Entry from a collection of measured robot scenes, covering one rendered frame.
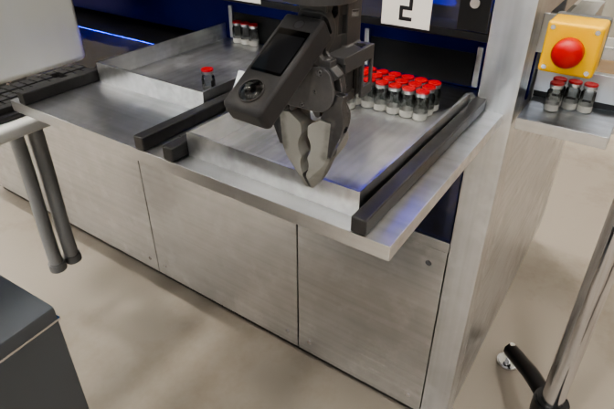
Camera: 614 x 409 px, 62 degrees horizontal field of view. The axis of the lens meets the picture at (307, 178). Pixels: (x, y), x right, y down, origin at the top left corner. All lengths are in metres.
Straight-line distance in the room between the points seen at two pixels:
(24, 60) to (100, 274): 0.88
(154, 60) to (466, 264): 0.72
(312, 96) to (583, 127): 0.49
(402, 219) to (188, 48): 0.71
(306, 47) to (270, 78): 0.04
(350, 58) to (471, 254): 0.59
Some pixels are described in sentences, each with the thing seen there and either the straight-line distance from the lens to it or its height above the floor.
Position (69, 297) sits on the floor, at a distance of 1.91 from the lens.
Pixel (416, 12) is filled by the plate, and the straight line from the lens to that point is 0.87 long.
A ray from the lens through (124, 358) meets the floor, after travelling 1.65.
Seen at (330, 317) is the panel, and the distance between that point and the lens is 1.32.
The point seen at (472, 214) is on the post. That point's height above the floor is 0.68.
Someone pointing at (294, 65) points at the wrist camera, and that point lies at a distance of 0.46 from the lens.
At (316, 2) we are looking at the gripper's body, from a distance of 0.47.
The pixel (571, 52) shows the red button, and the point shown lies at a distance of 0.78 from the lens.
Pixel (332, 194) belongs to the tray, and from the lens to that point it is 0.57.
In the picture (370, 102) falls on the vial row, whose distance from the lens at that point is 0.83.
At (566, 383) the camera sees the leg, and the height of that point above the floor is 0.23.
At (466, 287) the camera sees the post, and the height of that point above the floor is 0.52.
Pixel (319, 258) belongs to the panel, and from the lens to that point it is 1.21.
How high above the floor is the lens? 1.21
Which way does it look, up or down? 31 degrees down
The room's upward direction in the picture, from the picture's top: straight up
